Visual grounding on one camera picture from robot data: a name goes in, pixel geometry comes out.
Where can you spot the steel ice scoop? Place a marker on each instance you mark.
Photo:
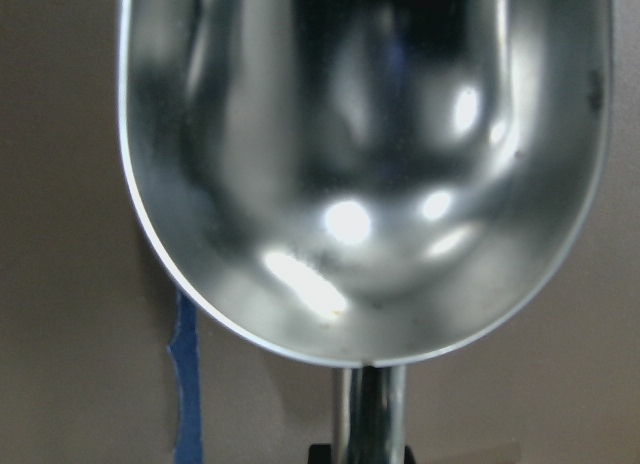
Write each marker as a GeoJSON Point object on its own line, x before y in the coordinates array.
{"type": "Point", "coordinates": [363, 184]}

